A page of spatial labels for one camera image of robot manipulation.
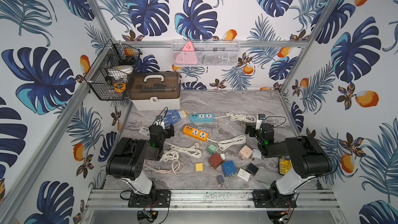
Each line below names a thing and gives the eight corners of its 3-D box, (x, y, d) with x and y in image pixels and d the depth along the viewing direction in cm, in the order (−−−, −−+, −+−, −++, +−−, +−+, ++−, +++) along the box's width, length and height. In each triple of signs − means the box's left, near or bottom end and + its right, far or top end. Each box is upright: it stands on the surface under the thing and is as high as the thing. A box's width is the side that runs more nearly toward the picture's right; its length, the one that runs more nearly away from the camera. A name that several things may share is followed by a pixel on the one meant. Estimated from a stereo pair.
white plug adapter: (236, 176, 83) (237, 175, 81) (239, 169, 85) (240, 168, 83) (247, 182, 81) (248, 181, 79) (249, 175, 83) (250, 173, 81)
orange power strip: (182, 133, 100) (181, 130, 97) (185, 127, 102) (185, 124, 100) (205, 142, 96) (205, 140, 93) (208, 136, 98) (208, 133, 96)
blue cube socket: (225, 178, 82) (226, 176, 78) (221, 165, 87) (222, 162, 83) (236, 176, 83) (237, 173, 79) (231, 163, 88) (232, 159, 83)
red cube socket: (215, 170, 84) (215, 167, 81) (207, 162, 87) (207, 159, 84) (223, 162, 87) (224, 159, 84) (215, 154, 90) (216, 151, 86)
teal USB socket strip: (189, 123, 104) (189, 120, 102) (190, 115, 108) (190, 113, 106) (214, 123, 104) (214, 120, 102) (213, 115, 108) (214, 113, 106)
